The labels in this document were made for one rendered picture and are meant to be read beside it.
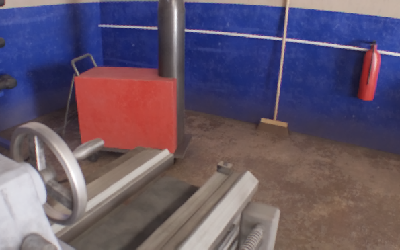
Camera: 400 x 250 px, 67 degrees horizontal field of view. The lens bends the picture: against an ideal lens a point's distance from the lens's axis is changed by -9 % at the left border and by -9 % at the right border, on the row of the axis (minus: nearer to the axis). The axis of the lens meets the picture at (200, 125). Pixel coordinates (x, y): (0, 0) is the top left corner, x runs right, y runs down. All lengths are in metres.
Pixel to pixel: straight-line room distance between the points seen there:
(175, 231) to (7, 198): 0.49
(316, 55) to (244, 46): 0.81
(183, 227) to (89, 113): 2.09
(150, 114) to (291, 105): 1.68
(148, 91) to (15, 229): 2.14
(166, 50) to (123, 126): 0.73
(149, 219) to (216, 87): 3.00
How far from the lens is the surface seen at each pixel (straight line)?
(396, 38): 3.48
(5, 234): 0.58
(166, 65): 2.64
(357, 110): 3.61
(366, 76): 3.34
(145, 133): 2.76
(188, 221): 0.95
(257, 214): 1.12
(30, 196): 0.59
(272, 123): 3.67
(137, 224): 1.12
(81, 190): 0.62
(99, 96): 2.80
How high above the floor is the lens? 1.43
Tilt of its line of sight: 22 degrees down
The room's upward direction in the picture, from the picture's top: 1 degrees clockwise
